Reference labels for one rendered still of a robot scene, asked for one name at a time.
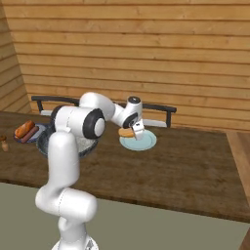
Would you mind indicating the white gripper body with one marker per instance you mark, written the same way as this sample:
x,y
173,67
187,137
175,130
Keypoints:
x,y
139,130

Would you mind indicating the dark grey bowl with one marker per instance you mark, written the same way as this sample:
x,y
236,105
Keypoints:
x,y
85,147

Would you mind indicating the light blue plate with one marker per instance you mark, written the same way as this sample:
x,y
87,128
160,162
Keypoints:
x,y
143,142

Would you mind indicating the dark blue plate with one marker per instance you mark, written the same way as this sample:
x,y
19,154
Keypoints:
x,y
38,134

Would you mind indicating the orange bun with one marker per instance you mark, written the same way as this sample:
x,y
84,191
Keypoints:
x,y
24,129

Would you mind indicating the tan bun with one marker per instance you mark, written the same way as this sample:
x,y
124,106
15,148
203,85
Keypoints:
x,y
125,132

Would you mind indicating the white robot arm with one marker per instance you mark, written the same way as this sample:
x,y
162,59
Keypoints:
x,y
63,153

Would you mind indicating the brown and cream shaker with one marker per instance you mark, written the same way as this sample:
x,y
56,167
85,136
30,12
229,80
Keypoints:
x,y
4,145

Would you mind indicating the brown sausage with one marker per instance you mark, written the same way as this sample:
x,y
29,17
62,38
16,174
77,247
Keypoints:
x,y
30,134

